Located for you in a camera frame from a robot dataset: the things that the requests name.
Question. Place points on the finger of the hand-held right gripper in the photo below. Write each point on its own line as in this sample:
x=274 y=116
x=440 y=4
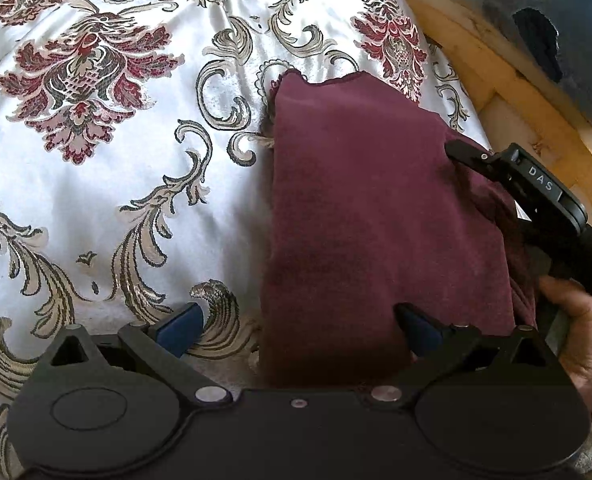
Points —
x=471 y=156

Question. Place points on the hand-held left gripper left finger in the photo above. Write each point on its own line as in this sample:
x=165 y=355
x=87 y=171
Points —
x=178 y=332

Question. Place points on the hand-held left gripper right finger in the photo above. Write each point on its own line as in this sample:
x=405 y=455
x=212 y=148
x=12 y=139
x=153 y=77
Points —
x=421 y=332

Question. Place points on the maroon long-sleeved sweater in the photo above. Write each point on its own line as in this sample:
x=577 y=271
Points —
x=366 y=210

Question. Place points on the person's right hand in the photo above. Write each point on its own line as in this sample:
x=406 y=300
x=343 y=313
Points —
x=578 y=340

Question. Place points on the white floral patterned bedspread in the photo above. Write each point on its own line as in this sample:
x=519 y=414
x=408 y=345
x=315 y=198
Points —
x=126 y=210

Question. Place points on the whitewashed wooden frame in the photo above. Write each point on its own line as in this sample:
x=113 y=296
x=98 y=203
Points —
x=521 y=90

